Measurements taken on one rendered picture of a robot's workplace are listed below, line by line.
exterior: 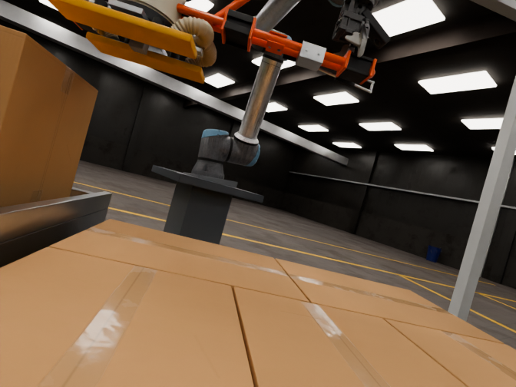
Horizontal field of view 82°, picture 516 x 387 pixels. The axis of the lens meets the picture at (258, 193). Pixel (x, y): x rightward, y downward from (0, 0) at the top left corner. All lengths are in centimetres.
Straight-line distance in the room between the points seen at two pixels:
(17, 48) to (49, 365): 60
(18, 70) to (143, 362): 61
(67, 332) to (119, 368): 9
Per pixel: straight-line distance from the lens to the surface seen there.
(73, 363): 41
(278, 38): 92
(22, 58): 80
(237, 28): 90
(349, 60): 94
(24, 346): 43
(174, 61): 98
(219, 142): 169
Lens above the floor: 77
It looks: 1 degrees down
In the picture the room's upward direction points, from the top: 16 degrees clockwise
